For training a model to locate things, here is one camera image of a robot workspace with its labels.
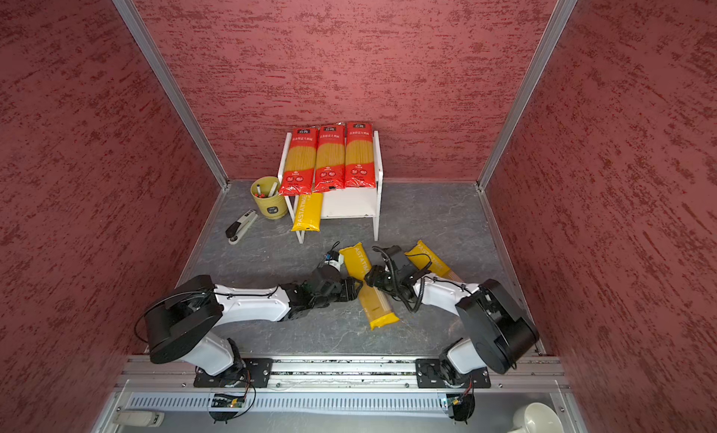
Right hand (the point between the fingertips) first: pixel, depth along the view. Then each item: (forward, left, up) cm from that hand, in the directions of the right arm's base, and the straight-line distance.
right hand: (370, 286), depth 89 cm
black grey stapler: (+23, +48, +4) cm, 53 cm away
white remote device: (-34, +54, +3) cm, 63 cm away
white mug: (-35, -37, +6) cm, 52 cm away
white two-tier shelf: (+23, +3, +15) cm, 28 cm away
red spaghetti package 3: (+25, +2, +34) cm, 42 cm away
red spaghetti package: (+22, +10, +34) cm, 42 cm away
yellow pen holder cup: (+35, +38, +10) cm, 53 cm away
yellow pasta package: (+19, +20, +16) cm, 32 cm away
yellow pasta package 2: (+6, +4, +2) cm, 7 cm away
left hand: (-2, +5, +3) cm, 6 cm away
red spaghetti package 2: (+20, +19, +34) cm, 44 cm away
